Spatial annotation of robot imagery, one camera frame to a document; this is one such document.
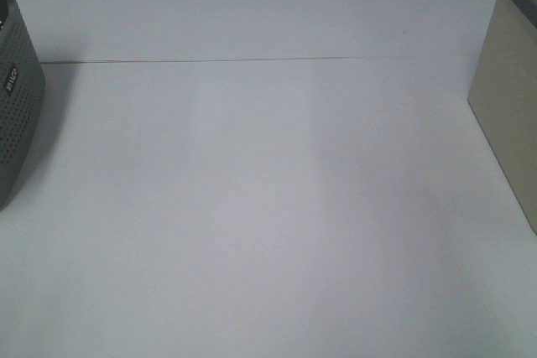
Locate beige plastic bin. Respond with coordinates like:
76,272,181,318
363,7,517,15
467,0,536,229

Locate grey perforated plastic basket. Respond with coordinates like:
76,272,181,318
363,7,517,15
1,0,45,205

